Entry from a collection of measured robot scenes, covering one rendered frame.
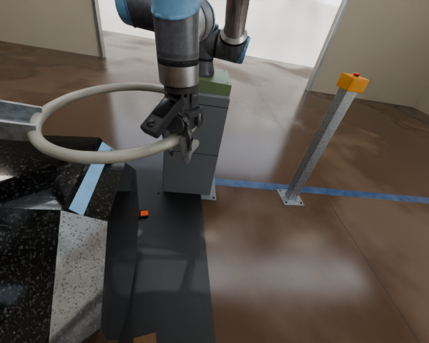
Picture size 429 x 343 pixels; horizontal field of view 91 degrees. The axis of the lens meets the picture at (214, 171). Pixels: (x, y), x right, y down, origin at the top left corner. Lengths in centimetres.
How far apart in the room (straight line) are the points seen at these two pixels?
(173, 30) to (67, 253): 55
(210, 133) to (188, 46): 102
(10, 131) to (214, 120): 103
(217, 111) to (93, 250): 104
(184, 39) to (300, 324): 143
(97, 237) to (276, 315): 109
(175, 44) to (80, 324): 69
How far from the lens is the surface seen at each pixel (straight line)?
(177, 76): 49
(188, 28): 48
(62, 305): 69
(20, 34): 646
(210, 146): 152
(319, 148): 179
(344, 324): 165
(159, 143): 55
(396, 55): 701
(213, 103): 138
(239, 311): 140
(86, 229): 66
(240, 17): 126
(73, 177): 71
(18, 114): 83
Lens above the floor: 128
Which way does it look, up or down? 38 degrees down
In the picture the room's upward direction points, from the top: 12 degrees clockwise
